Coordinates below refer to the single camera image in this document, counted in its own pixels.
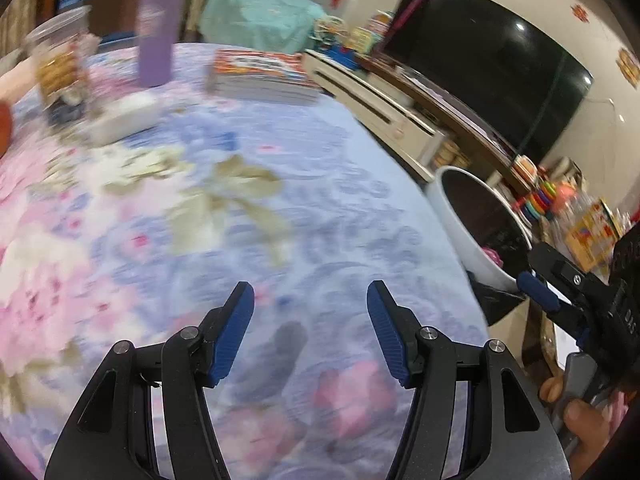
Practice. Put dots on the clear plastic snack cup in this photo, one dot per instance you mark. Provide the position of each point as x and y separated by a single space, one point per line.
60 65

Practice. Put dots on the person's right forearm pink sleeve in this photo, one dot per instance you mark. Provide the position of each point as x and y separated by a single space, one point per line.
621 406

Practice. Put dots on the black flat television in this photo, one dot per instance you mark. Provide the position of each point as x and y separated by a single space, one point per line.
480 60

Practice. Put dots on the grey bin with black bag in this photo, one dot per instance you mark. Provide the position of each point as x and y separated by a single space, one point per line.
460 240

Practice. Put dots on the colourful picture book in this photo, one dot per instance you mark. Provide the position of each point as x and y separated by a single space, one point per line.
265 77

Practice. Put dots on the purple tumbler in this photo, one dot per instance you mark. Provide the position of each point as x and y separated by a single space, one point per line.
156 35

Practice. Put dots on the yellow green toy box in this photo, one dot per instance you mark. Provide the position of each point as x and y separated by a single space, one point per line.
364 39

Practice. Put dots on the pink cup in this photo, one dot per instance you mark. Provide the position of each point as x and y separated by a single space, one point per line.
565 194

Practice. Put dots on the teal cloth cover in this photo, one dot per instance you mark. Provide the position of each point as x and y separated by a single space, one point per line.
260 15

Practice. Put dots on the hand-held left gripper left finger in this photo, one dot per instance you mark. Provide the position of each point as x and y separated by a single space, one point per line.
235 330

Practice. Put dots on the stack of small bowls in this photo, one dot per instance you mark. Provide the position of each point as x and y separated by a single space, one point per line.
450 154

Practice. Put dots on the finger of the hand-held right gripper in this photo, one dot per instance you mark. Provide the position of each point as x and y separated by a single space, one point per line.
539 292
565 267

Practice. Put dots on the beige curtain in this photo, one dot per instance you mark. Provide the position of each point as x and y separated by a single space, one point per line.
192 0

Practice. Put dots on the white television cabinet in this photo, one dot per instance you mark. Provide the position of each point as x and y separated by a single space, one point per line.
375 105

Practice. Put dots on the blue plastic toy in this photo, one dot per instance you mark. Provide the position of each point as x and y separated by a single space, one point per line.
342 56

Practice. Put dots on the ferris wheel toy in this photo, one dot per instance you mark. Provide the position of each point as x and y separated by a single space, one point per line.
330 29

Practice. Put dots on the white box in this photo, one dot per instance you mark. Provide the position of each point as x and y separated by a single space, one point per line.
125 117

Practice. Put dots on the red and white toy bus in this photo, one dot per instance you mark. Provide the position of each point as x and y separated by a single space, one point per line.
525 166

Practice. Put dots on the pink round toy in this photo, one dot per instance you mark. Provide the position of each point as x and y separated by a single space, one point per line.
384 21

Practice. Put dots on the floral tablecloth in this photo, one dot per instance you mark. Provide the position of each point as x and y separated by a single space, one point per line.
175 240

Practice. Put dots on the orange object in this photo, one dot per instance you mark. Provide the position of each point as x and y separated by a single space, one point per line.
4 130

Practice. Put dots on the colourful cardboard box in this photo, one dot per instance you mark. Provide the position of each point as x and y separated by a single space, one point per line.
592 232

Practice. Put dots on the pink wrapper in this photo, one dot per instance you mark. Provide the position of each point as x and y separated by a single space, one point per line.
492 256

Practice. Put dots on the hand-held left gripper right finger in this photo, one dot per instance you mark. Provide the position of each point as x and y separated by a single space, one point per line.
387 335

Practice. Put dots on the person's right hand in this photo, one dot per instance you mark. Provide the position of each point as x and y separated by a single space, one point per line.
585 430

